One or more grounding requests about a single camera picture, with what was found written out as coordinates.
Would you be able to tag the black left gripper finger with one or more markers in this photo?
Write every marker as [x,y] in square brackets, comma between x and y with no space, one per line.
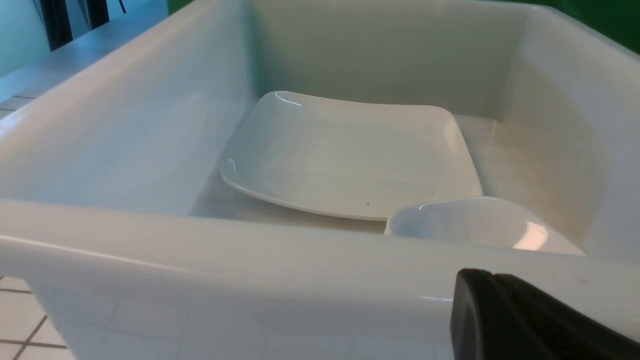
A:
[503,317]

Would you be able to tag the white square plate in tub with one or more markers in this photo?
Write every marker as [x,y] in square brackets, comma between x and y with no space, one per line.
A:
[348,159]

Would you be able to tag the white bowl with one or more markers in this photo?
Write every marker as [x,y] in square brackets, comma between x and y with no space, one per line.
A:
[480,221]

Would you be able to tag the large white plastic tub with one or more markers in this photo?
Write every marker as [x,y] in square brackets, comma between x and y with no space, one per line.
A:
[115,212]

